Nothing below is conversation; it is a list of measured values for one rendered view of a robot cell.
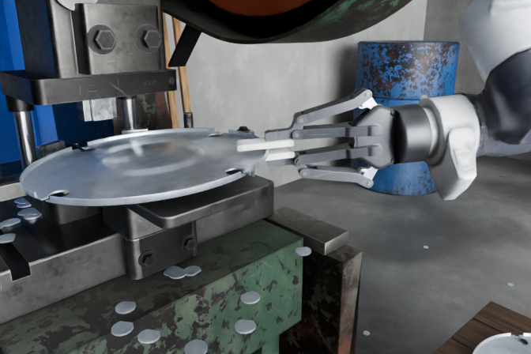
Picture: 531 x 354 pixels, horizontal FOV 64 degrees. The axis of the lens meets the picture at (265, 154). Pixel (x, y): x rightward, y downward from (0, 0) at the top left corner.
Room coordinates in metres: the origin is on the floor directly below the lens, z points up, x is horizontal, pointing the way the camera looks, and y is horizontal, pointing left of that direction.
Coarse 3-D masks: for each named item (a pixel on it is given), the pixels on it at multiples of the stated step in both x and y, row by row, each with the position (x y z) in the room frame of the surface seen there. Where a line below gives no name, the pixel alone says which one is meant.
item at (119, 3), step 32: (32, 0) 0.54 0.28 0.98; (64, 0) 0.51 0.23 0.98; (96, 0) 0.54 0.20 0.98; (128, 0) 0.58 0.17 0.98; (160, 0) 0.61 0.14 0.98; (32, 32) 0.56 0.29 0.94; (64, 32) 0.52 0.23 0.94; (96, 32) 0.51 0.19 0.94; (128, 32) 0.54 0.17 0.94; (160, 32) 0.61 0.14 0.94; (32, 64) 0.57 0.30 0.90; (64, 64) 0.52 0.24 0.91; (96, 64) 0.51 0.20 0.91; (128, 64) 0.54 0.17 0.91; (160, 64) 0.57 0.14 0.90
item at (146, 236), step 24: (216, 192) 0.43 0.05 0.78; (240, 192) 0.43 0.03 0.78; (264, 192) 0.44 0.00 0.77; (120, 216) 0.47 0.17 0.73; (144, 216) 0.38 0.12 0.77; (168, 216) 0.37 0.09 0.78; (192, 216) 0.38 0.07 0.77; (144, 240) 0.47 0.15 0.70; (168, 240) 0.49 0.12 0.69; (192, 240) 0.51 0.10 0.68; (144, 264) 0.47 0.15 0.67; (168, 264) 0.49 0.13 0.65
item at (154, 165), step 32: (192, 128) 0.65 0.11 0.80; (64, 160) 0.52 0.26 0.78; (96, 160) 0.52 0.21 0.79; (128, 160) 0.49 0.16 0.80; (160, 160) 0.48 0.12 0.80; (192, 160) 0.48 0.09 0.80; (224, 160) 0.48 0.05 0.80; (256, 160) 0.48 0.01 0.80; (32, 192) 0.40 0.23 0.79; (96, 192) 0.40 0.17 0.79; (128, 192) 0.40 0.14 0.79; (160, 192) 0.39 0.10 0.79; (192, 192) 0.38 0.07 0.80
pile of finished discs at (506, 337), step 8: (496, 336) 0.71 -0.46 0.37; (504, 336) 0.72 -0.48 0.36; (512, 336) 0.72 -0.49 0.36; (520, 336) 0.72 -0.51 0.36; (528, 336) 0.72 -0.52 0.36; (480, 344) 0.69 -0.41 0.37; (488, 344) 0.69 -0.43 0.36; (496, 344) 0.69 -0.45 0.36; (504, 344) 0.69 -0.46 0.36; (512, 344) 0.69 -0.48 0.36; (520, 344) 0.70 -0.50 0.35; (528, 344) 0.69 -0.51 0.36; (480, 352) 0.67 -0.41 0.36; (488, 352) 0.67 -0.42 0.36; (496, 352) 0.67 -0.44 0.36; (504, 352) 0.67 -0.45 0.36; (512, 352) 0.67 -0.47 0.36; (520, 352) 0.67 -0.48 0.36; (528, 352) 0.67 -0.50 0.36
